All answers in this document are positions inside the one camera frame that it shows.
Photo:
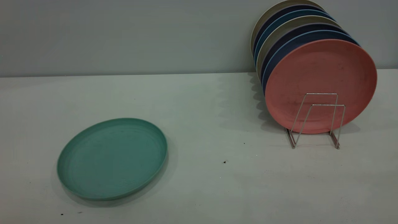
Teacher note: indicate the blue round plate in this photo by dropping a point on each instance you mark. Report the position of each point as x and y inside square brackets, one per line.
[301, 12]
[317, 33]

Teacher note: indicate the pink round plate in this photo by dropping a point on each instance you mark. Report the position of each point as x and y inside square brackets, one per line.
[320, 71]

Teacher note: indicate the green round plate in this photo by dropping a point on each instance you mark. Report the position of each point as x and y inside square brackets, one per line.
[112, 158]

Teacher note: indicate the beige round plate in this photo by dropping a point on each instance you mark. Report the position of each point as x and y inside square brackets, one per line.
[264, 18]
[306, 19]

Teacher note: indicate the dark navy round plate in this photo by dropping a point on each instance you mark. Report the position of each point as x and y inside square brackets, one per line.
[298, 6]
[314, 27]

